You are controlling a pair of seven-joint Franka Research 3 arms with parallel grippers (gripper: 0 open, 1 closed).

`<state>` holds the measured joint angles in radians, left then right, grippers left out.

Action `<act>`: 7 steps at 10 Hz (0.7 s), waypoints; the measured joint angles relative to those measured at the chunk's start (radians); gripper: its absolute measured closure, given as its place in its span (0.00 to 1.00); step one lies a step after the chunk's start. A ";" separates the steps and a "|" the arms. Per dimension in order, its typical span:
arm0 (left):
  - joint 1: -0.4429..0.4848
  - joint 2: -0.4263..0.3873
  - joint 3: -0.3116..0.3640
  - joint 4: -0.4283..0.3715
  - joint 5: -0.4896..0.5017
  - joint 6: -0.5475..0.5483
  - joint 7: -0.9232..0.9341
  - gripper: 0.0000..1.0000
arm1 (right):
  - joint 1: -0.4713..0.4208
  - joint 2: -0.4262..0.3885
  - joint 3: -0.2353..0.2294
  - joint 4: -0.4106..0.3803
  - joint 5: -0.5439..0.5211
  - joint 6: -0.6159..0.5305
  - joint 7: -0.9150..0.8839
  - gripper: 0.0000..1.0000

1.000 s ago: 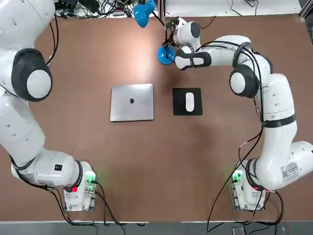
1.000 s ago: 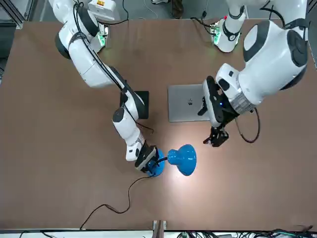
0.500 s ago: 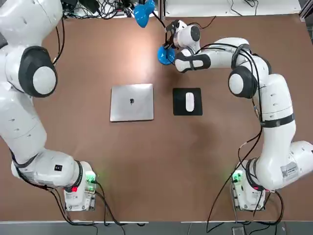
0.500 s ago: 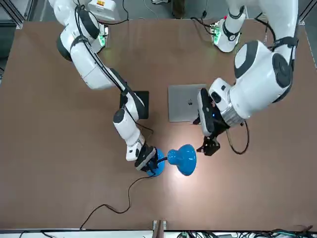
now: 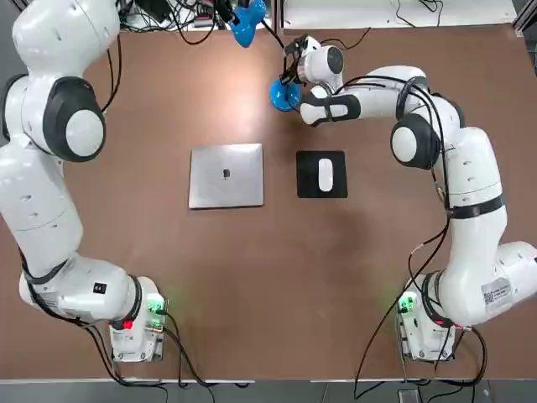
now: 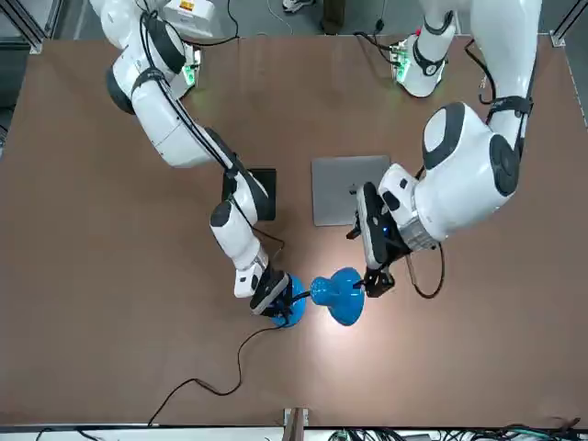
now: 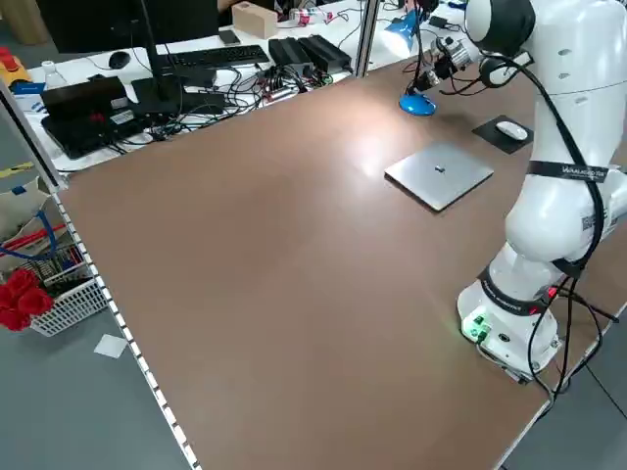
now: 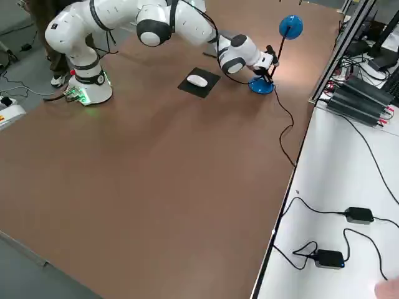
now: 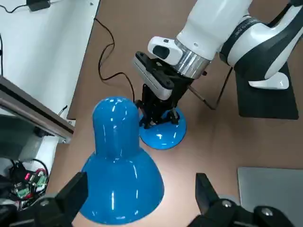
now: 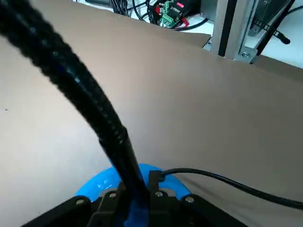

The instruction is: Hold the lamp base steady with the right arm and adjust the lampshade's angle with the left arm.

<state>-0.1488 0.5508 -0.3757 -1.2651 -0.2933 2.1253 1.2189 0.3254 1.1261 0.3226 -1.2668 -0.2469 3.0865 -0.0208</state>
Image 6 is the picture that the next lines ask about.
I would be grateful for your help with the aluminium camera post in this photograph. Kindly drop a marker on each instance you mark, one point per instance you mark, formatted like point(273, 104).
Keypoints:
point(296, 425)

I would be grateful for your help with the brown wooden post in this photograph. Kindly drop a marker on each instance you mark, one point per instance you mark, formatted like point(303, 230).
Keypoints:
point(337, 16)

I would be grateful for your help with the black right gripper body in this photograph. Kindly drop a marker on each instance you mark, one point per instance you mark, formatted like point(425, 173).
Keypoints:
point(270, 291)

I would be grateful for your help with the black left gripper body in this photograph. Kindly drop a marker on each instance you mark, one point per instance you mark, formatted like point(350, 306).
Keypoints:
point(374, 229)

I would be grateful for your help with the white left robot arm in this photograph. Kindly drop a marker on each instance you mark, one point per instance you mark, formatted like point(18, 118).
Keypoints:
point(459, 184)

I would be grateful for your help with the person's shoe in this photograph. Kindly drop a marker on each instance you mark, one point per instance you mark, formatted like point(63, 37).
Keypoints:
point(294, 5)

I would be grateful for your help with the closed grey laptop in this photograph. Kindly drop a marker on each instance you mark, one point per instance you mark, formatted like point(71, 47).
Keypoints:
point(335, 193)

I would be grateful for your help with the black mouse mat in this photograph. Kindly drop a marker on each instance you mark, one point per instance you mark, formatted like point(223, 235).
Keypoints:
point(268, 184)

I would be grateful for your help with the aluminium frame profile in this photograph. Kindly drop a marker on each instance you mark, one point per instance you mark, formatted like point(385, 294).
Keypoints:
point(36, 46)

